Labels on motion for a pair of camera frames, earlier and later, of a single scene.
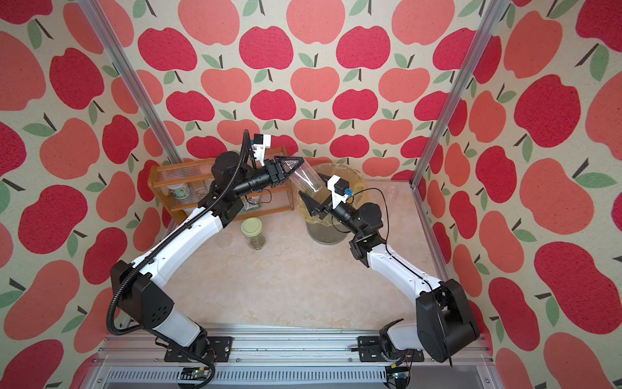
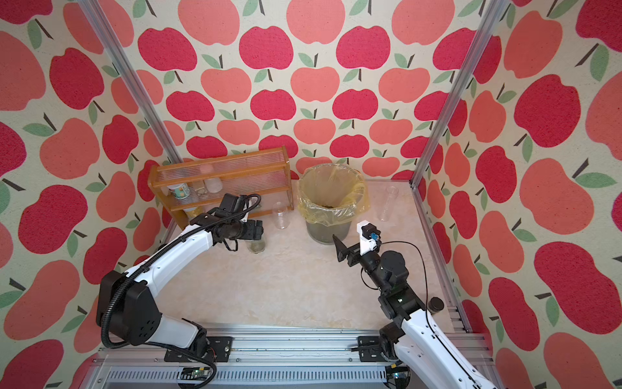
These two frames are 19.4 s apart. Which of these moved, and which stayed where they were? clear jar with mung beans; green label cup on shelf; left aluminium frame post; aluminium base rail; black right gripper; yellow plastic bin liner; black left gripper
Moved: black right gripper; clear jar with mung beans; black left gripper
Stayed: green label cup on shelf; aluminium base rail; yellow plastic bin liner; left aluminium frame post
